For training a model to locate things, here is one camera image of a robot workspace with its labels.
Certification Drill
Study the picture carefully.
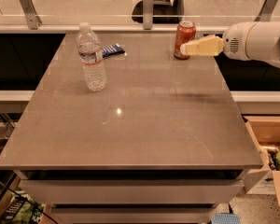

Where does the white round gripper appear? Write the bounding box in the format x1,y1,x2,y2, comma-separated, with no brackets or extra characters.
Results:
180,21,259,61

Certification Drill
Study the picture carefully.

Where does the orange soda can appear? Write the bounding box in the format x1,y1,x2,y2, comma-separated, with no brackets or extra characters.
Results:
174,21,196,60

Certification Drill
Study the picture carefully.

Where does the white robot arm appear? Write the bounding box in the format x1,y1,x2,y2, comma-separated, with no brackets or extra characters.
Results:
180,21,280,68

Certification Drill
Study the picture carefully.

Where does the clear plastic water bottle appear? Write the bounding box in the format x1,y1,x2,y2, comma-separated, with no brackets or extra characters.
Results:
76,22,106,91

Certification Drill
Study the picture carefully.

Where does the black office chair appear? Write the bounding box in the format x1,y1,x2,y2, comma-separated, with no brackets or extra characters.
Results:
131,0,189,25

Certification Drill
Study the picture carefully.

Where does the blue snack bar wrapper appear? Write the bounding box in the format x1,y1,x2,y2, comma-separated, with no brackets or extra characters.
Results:
102,44,125,59

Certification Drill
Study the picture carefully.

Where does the cardboard box with snacks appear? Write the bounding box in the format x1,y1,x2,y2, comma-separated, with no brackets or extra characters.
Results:
244,116,280,206

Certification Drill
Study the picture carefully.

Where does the glass railing panel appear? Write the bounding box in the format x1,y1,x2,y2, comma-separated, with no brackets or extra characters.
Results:
0,0,280,26

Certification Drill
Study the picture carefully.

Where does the blue perforated object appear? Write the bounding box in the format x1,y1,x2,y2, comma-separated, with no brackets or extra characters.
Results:
211,214,241,224

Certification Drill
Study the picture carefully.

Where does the upper white drawer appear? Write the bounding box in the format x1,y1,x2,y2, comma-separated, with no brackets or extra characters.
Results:
20,179,244,204

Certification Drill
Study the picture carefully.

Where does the white drawer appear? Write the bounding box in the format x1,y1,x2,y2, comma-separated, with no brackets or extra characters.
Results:
50,207,217,224
20,179,244,204

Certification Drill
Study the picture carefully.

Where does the lower white drawer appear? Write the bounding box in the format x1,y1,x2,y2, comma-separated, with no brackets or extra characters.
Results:
50,207,217,224

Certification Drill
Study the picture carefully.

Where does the green chip bag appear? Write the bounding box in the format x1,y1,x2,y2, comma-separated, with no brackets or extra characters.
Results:
0,191,46,224

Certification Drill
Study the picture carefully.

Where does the right metal railing bracket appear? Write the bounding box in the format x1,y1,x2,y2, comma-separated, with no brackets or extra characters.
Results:
255,0,278,21

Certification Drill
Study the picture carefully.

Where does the metal railing bracket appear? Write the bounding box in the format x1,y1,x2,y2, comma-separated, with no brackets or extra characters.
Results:
143,0,153,30
255,0,278,21
19,0,42,30

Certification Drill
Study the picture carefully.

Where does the middle metal railing bracket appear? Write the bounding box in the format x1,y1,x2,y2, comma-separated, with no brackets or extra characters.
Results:
143,0,153,30

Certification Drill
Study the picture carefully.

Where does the left metal railing bracket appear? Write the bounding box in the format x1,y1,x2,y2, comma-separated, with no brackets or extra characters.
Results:
19,0,42,30

